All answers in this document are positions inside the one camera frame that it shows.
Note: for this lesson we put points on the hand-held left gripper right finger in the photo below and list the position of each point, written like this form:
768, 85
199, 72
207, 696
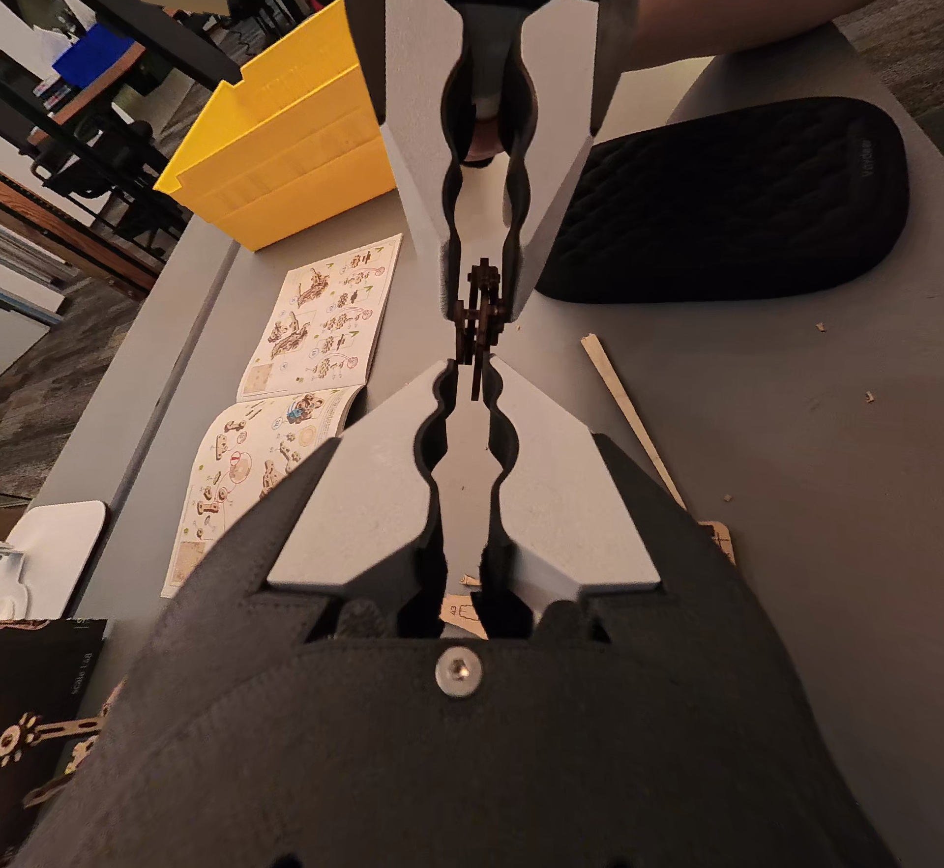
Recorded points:
575, 514

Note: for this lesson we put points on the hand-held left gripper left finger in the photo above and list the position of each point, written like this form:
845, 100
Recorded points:
354, 514

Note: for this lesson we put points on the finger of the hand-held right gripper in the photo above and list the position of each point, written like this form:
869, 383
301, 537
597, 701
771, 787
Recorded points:
417, 108
564, 108

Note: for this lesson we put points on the small wooden model assembly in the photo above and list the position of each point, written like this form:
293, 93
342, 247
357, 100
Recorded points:
479, 308

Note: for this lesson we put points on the laser-cut wooden parts sheet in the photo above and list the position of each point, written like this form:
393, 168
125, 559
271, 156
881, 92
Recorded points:
715, 540

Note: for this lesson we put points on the black model kit box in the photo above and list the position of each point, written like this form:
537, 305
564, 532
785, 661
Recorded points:
44, 661

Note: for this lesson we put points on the partly built wooden model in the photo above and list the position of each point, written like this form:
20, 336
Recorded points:
66, 728

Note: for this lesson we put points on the person's right hand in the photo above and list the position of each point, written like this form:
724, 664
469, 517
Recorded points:
483, 142

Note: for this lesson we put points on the thin wooden stick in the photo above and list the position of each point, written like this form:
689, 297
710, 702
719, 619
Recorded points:
627, 411

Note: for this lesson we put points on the yellow plastic bin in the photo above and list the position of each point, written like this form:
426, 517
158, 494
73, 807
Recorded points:
280, 145

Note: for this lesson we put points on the black padded wrist rest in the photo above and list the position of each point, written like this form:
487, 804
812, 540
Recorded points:
737, 204

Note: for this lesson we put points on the illustrated instruction booklet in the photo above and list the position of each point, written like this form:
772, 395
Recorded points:
324, 315

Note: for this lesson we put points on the blue storage bin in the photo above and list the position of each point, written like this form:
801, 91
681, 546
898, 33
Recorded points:
88, 57

